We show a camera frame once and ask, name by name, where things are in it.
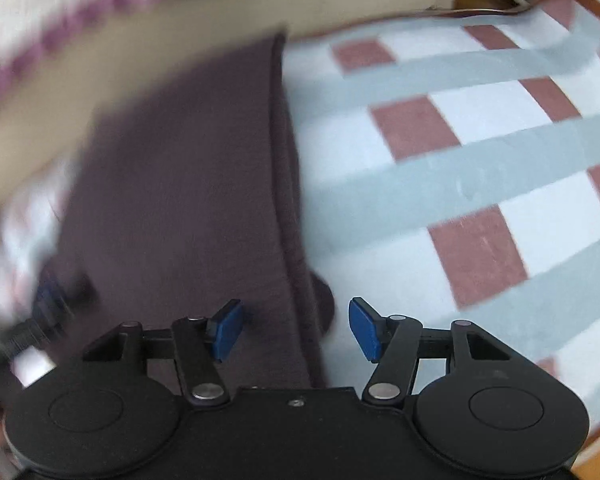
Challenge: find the checkered cartoon play mat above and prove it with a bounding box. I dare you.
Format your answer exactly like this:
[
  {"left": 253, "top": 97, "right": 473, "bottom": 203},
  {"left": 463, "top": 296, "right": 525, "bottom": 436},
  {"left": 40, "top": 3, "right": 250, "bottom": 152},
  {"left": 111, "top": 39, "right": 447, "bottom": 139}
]
[{"left": 0, "top": 0, "right": 600, "bottom": 430}]

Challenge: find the dark brown knit sweater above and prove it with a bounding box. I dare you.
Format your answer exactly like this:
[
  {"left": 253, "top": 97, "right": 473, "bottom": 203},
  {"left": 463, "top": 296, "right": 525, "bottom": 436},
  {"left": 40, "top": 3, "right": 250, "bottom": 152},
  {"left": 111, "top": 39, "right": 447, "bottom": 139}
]
[{"left": 47, "top": 32, "right": 335, "bottom": 389}]

